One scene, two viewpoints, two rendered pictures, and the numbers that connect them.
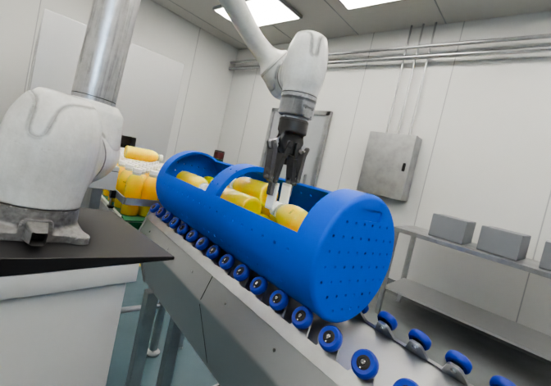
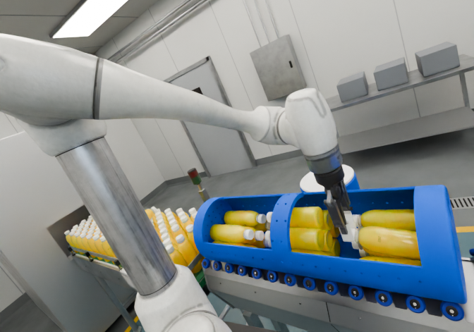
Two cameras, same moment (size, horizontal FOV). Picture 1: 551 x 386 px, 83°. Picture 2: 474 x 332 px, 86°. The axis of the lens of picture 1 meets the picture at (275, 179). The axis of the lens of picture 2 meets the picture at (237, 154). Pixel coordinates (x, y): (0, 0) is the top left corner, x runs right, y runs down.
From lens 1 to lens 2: 0.54 m
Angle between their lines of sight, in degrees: 15
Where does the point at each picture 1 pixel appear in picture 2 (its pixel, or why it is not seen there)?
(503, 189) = (365, 34)
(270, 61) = (264, 128)
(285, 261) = (422, 289)
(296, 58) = (311, 128)
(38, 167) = not seen: outside the picture
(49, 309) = not seen: outside the picture
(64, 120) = not seen: outside the picture
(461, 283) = (374, 115)
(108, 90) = (169, 267)
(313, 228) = (439, 261)
